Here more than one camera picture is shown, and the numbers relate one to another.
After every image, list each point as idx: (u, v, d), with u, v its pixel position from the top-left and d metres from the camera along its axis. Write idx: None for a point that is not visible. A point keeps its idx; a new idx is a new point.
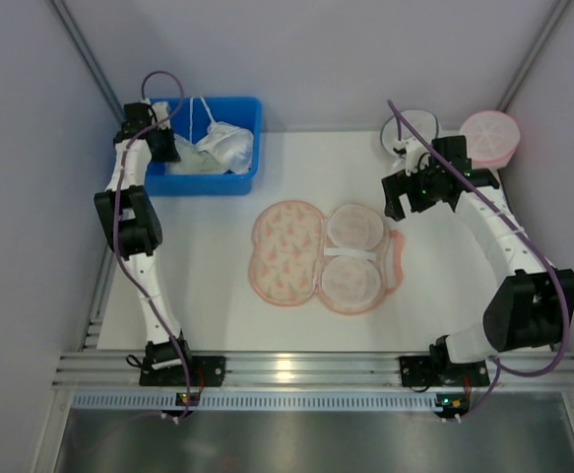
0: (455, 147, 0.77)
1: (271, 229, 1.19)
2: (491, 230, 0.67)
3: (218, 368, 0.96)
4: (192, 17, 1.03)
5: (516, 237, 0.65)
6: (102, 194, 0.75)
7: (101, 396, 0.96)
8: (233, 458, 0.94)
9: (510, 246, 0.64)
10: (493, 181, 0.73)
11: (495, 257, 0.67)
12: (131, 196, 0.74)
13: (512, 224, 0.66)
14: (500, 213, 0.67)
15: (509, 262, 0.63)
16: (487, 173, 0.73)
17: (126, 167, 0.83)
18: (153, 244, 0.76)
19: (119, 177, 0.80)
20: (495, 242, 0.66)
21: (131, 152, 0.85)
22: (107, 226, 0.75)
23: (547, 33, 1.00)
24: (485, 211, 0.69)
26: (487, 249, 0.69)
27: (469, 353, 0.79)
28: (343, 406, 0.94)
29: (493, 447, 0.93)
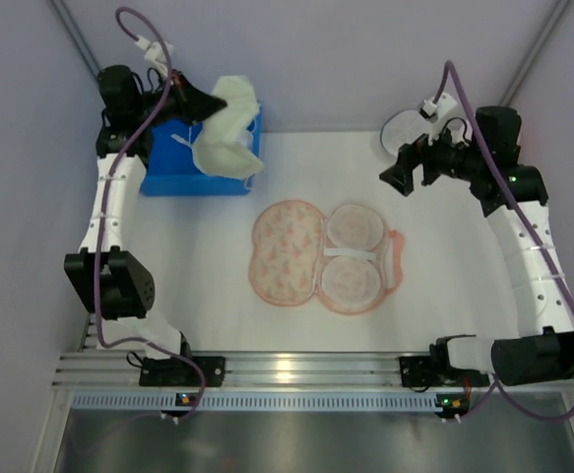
0: (505, 132, 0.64)
1: (271, 229, 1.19)
2: (528, 267, 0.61)
3: (218, 368, 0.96)
4: (192, 17, 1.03)
5: (553, 283, 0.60)
6: (75, 257, 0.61)
7: (101, 396, 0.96)
8: (233, 458, 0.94)
9: (543, 295, 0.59)
10: (542, 198, 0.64)
11: (523, 298, 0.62)
12: (111, 264, 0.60)
13: (554, 266, 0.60)
14: (542, 249, 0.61)
15: (540, 314, 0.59)
16: (535, 177, 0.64)
17: (109, 208, 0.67)
18: (145, 307, 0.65)
19: (97, 229, 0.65)
20: (528, 285, 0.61)
21: (117, 183, 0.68)
22: (85, 293, 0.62)
23: (547, 33, 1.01)
24: (525, 239, 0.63)
26: (515, 283, 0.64)
27: (470, 360, 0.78)
28: (343, 406, 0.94)
29: (494, 447, 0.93)
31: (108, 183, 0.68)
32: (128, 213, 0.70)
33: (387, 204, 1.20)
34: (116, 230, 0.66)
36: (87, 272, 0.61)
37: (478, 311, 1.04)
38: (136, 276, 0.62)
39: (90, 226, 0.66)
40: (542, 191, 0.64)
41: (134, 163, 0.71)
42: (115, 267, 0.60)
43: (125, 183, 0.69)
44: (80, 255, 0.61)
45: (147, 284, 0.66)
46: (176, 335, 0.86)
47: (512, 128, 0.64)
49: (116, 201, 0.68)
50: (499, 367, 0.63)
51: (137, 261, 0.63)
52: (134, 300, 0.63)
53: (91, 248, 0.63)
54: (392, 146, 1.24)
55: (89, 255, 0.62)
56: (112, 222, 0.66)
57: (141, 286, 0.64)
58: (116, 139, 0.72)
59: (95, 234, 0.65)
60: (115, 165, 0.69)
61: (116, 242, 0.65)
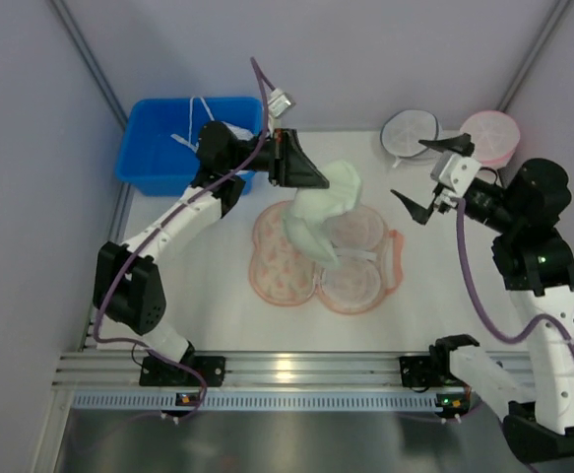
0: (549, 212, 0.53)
1: (271, 229, 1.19)
2: (552, 361, 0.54)
3: (218, 368, 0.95)
4: (191, 17, 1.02)
5: None
6: (112, 247, 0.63)
7: (102, 396, 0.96)
8: (233, 458, 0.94)
9: (567, 393, 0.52)
10: (572, 282, 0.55)
11: (544, 389, 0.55)
12: (137, 270, 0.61)
13: None
14: (570, 344, 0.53)
15: (561, 414, 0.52)
16: (566, 257, 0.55)
17: (169, 226, 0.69)
18: (141, 329, 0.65)
19: (148, 236, 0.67)
20: (551, 379, 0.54)
21: (188, 211, 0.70)
22: (102, 285, 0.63)
23: (547, 33, 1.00)
24: (551, 331, 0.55)
26: (537, 369, 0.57)
27: (474, 377, 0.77)
28: (344, 406, 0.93)
29: (493, 448, 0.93)
31: (181, 207, 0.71)
32: (181, 236, 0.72)
33: (387, 204, 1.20)
34: (161, 245, 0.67)
36: (115, 266, 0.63)
37: (477, 311, 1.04)
38: (151, 293, 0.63)
39: (144, 231, 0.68)
40: (572, 274, 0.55)
41: (215, 205, 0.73)
42: (138, 276, 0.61)
43: (196, 215, 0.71)
44: (118, 248, 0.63)
45: (156, 307, 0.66)
46: (181, 347, 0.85)
47: (560, 206, 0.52)
49: (180, 223, 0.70)
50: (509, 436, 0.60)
51: (159, 281, 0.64)
52: (136, 314, 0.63)
53: (130, 247, 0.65)
54: (392, 146, 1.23)
55: (123, 251, 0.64)
56: (161, 236, 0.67)
57: (152, 304, 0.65)
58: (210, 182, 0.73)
59: (143, 238, 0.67)
60: (199, 196, 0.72)
61: (151, 254, 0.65)
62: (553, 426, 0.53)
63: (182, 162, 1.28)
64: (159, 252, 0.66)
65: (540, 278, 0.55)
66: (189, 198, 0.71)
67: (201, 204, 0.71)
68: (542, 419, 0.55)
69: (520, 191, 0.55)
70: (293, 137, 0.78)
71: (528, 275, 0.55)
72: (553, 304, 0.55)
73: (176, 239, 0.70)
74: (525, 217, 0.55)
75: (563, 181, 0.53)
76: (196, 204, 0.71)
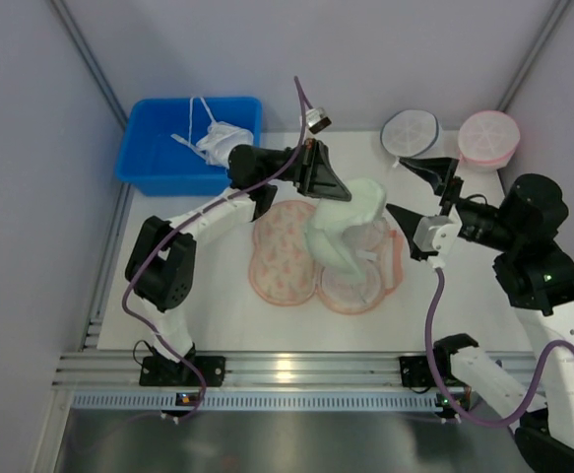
0: (549, 228, 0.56)
1: (271, 229, 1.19)
2: (565, 379, 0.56)
3: (218, 368, 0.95)
4: (191, 17, 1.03)
5: None
6: (157, 222, 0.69)
7: (101, 396, 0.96)
8: (234, 457, 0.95)
9: None
10: None
11: (556, 404, 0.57)
12: (176, 245, 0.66)
13: None
14: None
15: None
16: (570, 272, 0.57)
17: (210, 214, 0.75)
18: (165, 304, 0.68)
19: (189, 219, 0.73)
20: (565, 398, 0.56)
21: (227, 204, 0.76)
22: (140, 255, 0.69)
23: (547, 33, 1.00)
24: (562, 350, 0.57)
26: (546, 384, 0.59)
27: (478, 381, 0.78)
28: (344, 406, 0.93)
29: (492, 448, 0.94)
31: (222, 200, 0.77)
32: (217, 228, 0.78)
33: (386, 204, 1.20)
34: (200, 229, 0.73)
36: (156, 239, 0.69)
37: (477, 311, 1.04)
38: (183, 269, 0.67)
39: (186, 214, 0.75)
40: None
41: (249, 206, 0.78)
42: (175, 249, 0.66)
43: (233, 210, 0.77)
44: (161, 224, 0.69)
45: (184, 286, 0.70)
46: (184, 346, 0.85)
47: (556, 220, 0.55)
49: (220, 214, 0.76)
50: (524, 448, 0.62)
51: (193, 259, 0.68)
52: (164, 287, 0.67)
53: (171, 225, 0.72)
54: (392, 145, 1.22)
55: (164, 228, 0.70)
56: (201, 221, 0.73)
57: (181, 281, 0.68)
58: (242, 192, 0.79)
59: (184, 220, 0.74)
60: (237, 195, 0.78)
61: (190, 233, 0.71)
62: (569, 441, 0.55)
63: (182, 162, 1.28)
64: (197, 233, 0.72)
65: (546, 297, 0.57)
66: (229, 195, 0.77)
67: (239, 200, 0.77)
68: (556, 433, 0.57)
69: (514, 209, 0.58)
70: (324, 150, 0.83)
71: (536, 296, 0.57)
72: (561, 320, 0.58)
73: (213, 229, 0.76)
74: (525, 235, 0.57)
75: (556, 195, 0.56)
76: (234, 200, 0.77)
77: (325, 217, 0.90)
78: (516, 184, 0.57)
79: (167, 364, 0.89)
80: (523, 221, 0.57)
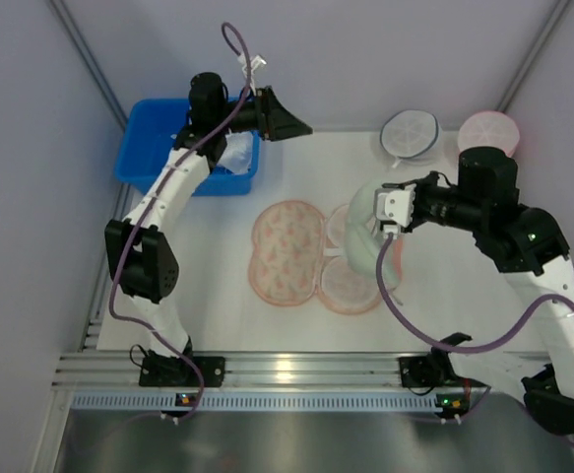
0: (507, 183, 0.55)
1: (270, 229, 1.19)
2: (567, 336, 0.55)
3: (218, 368, 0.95)
4: (191, 16, 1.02)
5: None
6: (116, 224, 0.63)
7: (101, 396, 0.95)
8: (232, 459, 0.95)
9: None
10: (565, 250, 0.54)
11: (563, 362, 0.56)
12: (146, 241, 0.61)
13: None
14: None
15: None
16: (551, 226, 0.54)
17: (164, 193, 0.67)
18: (159, 294, 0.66)
19: (146, 208, 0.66)
20: (570, 353, 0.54)
21: (177, 173, 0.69)
22: (113, 258, 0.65)
23: (547, 33, 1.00)
24: (560, 305, 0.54)
26: (549, 343, 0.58)
27: (481, 372, 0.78)
28: (343, 406, 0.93)
29: (491, 445, 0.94)
31: (171, 170, 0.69)
32: (178, 203, 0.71)
33: None
34: (162, 213, 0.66)
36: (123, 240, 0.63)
37: (476, 310, 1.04)
38: (163, 260, 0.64)
39: (140, 203, 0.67)
40: (562, 241, 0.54)
41: (200, 164, 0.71)
42: (148, 245, 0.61)
43: (185, 176, 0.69)
44: (122, 224, 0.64)
45: (171, 272, 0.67)
46: (182, 338, 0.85)
47: (510, 173, 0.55)
49: (174, 188, 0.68)
50: (535, 414, 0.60)
51: (168, 247, 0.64)
52: (157, 283, 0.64)
53: (132, 222, 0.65)
54: (392, 146, 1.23)
55: (128, 227, 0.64)
56: (159, 205, 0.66)
57: (167, 270, 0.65)
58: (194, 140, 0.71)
59: (142, 211, 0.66)
60: (184, 158, 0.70)
61: (155, 224, 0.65)
62: None
63: None
64: (161, 220, 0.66)
65: (535, 256, 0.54)
66: (175, 161, 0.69)
67: (188, 164, 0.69)
68: (568, 391, 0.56)
69: (470, 179, 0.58)
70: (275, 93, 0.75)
71: (524, 257, 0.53)
72: (554, 278, 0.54)
73: (174, 207, 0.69)
74: (488, 198, 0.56)
75: (501, 153, 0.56)
76: (183, 165, 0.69)
77: (362, 205, 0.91)
78: (463, 157, 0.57)
79: (166, 363, 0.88)
80: (482, 187, 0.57)
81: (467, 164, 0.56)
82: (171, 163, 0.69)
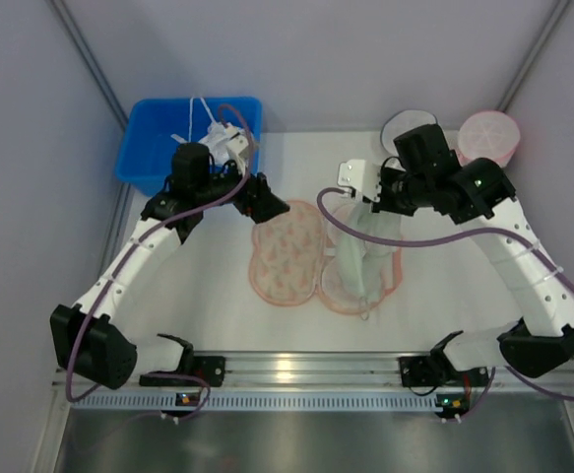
0: (436, 144, 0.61)
1: (271, 229, 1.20)
2: (526, 273, 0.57)
3: (218, 368, 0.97)
4: (191, 17, 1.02)
5: (554, 280, 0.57)
6: (64, 312, 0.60)
7: (101, 396, 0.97)
8: (233, 458, 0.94)
9: (550, 296, 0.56)
10: (510, 192, 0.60)
11: (526, 301, 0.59)
12: (94, 334, 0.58)
13: (549, 263, 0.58)
14: (535, 250, 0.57)
15: (554, 317, 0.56)
16: (495, 172, 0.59)
17: (122, 274, 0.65)
18: (113, 383, 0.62)
19: (99, 292, 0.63)
20: (531, 290, 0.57)
21: (141, 250, 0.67)
22: (62, 350, 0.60)
23: (547, 33, 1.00)
24: (514, 244, 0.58)
26: (512, 286, 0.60)
27: (473, 359, 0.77)
28: (344, 406, 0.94)
29: (492, 446, 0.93)
31: (134, 246, 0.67)
32: (139, 281, 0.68)
33: None
34: (116, 298, 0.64)
36: (71, 330, 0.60)
37: (477, 311, 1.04)
38: (115, 349, 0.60)
39: (95, 284, 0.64)
40: (507, 184, 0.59)
41: (168, 236, 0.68)
42: (95, 339, 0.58)
43: (148, 253, 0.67)
44: (71, 311, 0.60)
45: (127, 358, 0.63)
46: (175, 351, 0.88)
47: (438, 140, 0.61)
49: (133, 269, 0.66)
50: (514, 361, 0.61)
51: (120, 336, 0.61)
52: (109, 373, 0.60)
53: (84, 307, 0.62)
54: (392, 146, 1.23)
55: (77, 314, 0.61)
56: (115, 288, 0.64)
57: (121, 357, 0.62)
58: (165, 207, 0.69)
59: (96, 294, 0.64)
60: (152, 232, 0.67)
61: (107, 311, 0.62)
62: (550, 331, 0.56)
63: None
64: (115, 306, 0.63)
65: (483, 201, 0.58)
66: (140, 236, 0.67)
67: (154, 238, 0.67)
68: (536, 329, 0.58)
69: (408, 155, 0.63)
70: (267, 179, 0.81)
71: (475, 204, 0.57)
72: (505, 219, 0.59)
73: (133, 287, 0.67)
74: (426, 163, 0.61)
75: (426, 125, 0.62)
76: (148, 240, 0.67)
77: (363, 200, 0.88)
78: (399, 139, 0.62)
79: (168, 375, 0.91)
80: (420, 159, 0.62)
81: (400, 141, 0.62)
82: (134, 239, 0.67)
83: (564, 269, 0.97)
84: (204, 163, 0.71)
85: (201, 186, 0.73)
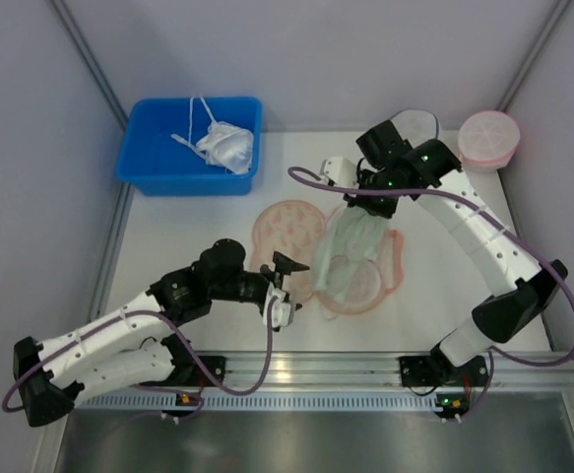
0: (389, 135, 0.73)
1: (271, 229, 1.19)
2: (477, 235, 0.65)
3: (218, 368, 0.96)
4: (190, 17, 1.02)
5: (503, 237, 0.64)
6: (26, 348, 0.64)
7: (101, 396, 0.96)
8: (233, 458, 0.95)
9: (500, 252, 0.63)
10: (456, 165, 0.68)
11: (483, 260, 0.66)
12: (31, 387, 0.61)
13: (496, 223, 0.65)
14: (481, 213, 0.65)
15: (507, 271, 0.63)
16: (440, 151, 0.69)
17: (90, 341, 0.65)
18: (40, 422, 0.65)
19: (63, 346, 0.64)
20: (484, 249, 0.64)
21: (121, 325, 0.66)
22: (16, 374, 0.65)
23: (548, 33, 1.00)
24: (463, 209, 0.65)
26: (469, 248, 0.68)
27: (470, 350, 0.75)
28: (344, 406, 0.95)
29: (491, 446, 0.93)
31: (117, 318, 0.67)
32: (109, 350, 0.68)
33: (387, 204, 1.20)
34: (71, 362, 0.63)
36: (24, 367, 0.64)
37: None
38: (46, 402, 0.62)
39: (65, 337, 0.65)
40: (453, 160, 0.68)
41: (155, 325, 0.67)
42: (31, 391, 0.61)
43: (126, 332, 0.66)
44: (32, 351, 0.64)
45: (64, 407, 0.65)
46: (165, 364, 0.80)
47: (390, 132, 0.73)
49: (103, 338, 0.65)
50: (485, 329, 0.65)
51: (55, 396, 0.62)
52: (35, 417, 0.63)
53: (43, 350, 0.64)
54: None
55: (33, 356, 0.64)
56: (75, 352, 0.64)
57: (55, 408, 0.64)
58: (176, 293, 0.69)
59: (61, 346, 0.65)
60: (140, 314, 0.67)
61: (54, 370, 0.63)
62: (506, 286, 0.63)
63: (182, 162, 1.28)
64: (64, 370, 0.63)
65: (431, 173, 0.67)
66: (129, 311, 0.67)
67: (137, 321, 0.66)
68: (496, 287, 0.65)
69: (369, 151, 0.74)
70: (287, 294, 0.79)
71: (421, 176, 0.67)
72: (453, 186, 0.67)
73: (97, 355, 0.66)
74: (382, 151, 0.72)
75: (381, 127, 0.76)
76: (132, 319, 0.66)
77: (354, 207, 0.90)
78: (359, 137, 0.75)
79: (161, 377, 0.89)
80: (378, 150, 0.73)
81: (361, 139, 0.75)
82: (123, 313, 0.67)
83: (564, 269, 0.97)
84: (228, 271, 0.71)
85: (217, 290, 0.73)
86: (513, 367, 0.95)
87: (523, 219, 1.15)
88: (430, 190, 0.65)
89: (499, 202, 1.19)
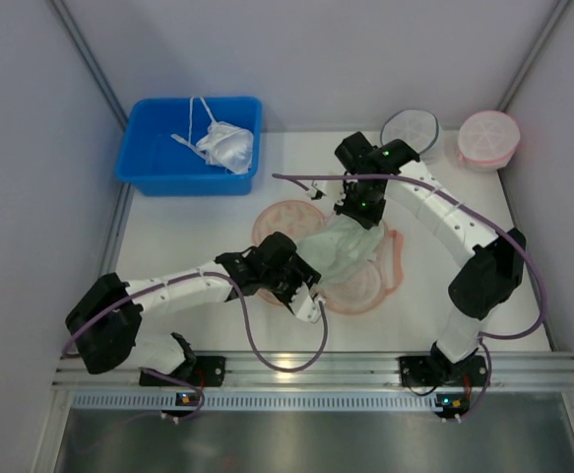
0: (358, 143, 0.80)
1: (271, 229, 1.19)
2: (435, 211, 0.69)
3: (218, 368, 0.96)
4: (190, 17, 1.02)
5: (460, 212, 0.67)
6: (112, 280, 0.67)
7: (101, 396, 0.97)
8: (233, 457, 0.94)
9: (458, 224, 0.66)
10: (414, 155, 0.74)
11: (447, 236, 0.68)
12: (122, 316, 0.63)
13: (452, 199, 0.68)
14: (436, 191, 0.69)
15: (464, 239, 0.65)
16: (403, 147, 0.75)
17: (174, 287, 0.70)
18: (93, 368, 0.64)
19: (151, 286, 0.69)
20: (444, 225, 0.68)
21: (199, 280, 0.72)
22: (85, 309, 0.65)
23: (548, 33, 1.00)
24: (420, 191, 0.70)
26: (434, 228, 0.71)
27: (463, 340, 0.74)
28: (343, 406, 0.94)
29: (492, 446, 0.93)
31: (194, 274, 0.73)
32: (180, 302, 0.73)
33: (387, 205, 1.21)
34: (157, 301, 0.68)
36: (105, 300, 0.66)
37: None
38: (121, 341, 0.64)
39: (150, 280, 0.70)
40: (412, 151, 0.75)
41: (224, 288, 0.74)
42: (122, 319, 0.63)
43: (203, 288, 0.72)
44: (118, 285, 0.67)
45: (117, 358, 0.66)
46: (175, 360, 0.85)
47: (359, 141, 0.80)
49: (184, 288, 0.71)
50: (463, 304, 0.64)
51: (134, 335, 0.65)
52: (100, 354, 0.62)
53: (129, 288, 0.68)
54: None
55: (120, 289, 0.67)
56: (161, 294, 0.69)
57: (118, 353, 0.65)
58: (237, 265, 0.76)
59: (145, 286, 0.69)
60: (215, 273, 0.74)
61: (143, 304, 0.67)
62: (467, 254, 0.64)
63: (182, 162, 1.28)
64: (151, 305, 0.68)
65: (391, 165, 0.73)
66: (206, 271, 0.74)
67: (214, 281, 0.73)
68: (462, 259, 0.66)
69: (344, 160, 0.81)
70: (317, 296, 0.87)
71: (384, 169, 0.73)
72: (411, 174, 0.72)
73: (173, 303, 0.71)
74: (352, 157, 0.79)
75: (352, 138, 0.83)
76: (209, 277, 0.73)
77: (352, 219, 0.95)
78: (335, 150, 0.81)
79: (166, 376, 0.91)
80: (350, 157, 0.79)
81: (336, 151, 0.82)
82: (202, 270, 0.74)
83: (563, 269, 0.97)
84: (283, 256, 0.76)
85: (274, 270, 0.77)
86: (512, 367, 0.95)
87: (523, 219, 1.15)
88: (392, 175, 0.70)
89: (499, 202, 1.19)
